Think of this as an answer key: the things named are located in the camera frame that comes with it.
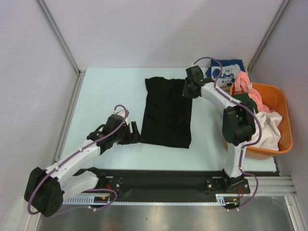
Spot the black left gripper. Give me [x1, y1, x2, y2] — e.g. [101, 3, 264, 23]
[113, 121, 142, 145]

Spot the black t-shirt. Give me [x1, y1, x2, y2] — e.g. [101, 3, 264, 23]
[141, 77, 192, 149]

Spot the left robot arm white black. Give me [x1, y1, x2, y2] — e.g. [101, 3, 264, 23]
[24, 114, 141, 218]

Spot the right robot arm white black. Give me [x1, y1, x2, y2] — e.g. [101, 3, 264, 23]
[183, 65, 256, 193]

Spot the folded beige t-shirt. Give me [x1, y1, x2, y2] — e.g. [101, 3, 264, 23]
[221, 62, 250, 92]

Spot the folded blue Mickey t-shirt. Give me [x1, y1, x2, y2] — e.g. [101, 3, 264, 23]
[205, 59, 245, 88]

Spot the pink t-shirt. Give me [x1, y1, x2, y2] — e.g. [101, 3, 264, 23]
[234, 71, 270, 113]

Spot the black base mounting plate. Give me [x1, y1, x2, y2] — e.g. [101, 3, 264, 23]
[77, 168, 281, 199]

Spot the dark green t-shirt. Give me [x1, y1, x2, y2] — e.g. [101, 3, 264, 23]
[232, 93, 258, 114]

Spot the orange plastic basket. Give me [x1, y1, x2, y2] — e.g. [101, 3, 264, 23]
[224, 82, 294, 159]

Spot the white t-shirt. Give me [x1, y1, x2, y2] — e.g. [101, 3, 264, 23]
[252, 112, 282, 151]

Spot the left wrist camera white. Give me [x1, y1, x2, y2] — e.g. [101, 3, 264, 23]
[113, 109, 129, 125]

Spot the left aluminium frame post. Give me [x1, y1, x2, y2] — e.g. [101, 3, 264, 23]
[35, 0, 85, 76]

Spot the aluminium frame post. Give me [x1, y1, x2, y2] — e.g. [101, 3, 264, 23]
[247, 0, 291, 73]
[35, 0, 85, 76]

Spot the slotted cable duct rail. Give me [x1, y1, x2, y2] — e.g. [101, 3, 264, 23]
[63, 193, 237, 206]

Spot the right aluminium frame post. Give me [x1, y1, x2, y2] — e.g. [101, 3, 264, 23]
[247, 0, 291, 73]

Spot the aluminium frame rail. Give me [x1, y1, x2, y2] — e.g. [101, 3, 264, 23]
[247, 176, 296, 196]

